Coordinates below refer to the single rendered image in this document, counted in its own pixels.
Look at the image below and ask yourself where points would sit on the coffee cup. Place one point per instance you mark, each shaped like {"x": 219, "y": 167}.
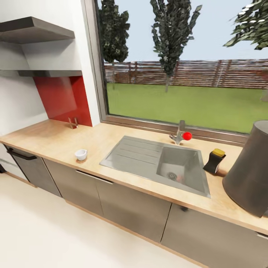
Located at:
{"x": 81, "y": 154}

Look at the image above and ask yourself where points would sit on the coffee maker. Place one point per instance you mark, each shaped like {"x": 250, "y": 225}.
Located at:
{"x": 247, "y": 181}

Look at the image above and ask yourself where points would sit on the bottle of coffee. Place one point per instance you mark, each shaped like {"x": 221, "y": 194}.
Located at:
{"x": 215, "y": 157}

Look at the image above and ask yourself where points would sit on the fixed window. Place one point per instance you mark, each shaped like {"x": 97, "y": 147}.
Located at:
{"x": 156, "y": 62}

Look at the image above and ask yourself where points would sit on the drop in sink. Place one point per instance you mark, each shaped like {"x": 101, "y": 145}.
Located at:
{"x": 175, "y": 166}

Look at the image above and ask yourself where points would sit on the fridge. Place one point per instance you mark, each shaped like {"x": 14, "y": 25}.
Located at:
{"x": 20, "y": 102}

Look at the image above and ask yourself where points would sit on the dishwasher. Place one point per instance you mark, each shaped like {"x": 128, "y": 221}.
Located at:
{"x": 33, "y": 168}

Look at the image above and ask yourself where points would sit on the countertop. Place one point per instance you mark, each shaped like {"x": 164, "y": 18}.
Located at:
{"x": 56, "y": 141}

